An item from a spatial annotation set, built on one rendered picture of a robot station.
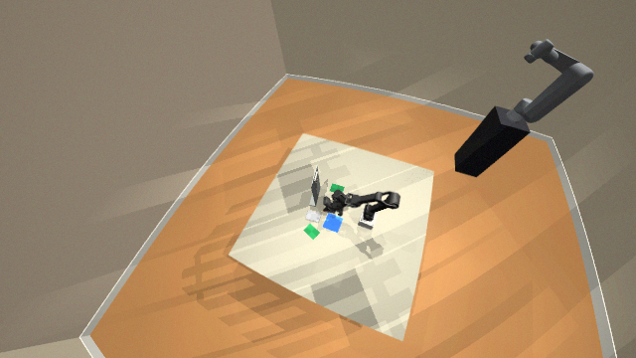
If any blue flat square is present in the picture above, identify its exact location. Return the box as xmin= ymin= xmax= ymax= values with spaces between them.
xmin=323 ymin=213 xmax=343 ymax=233

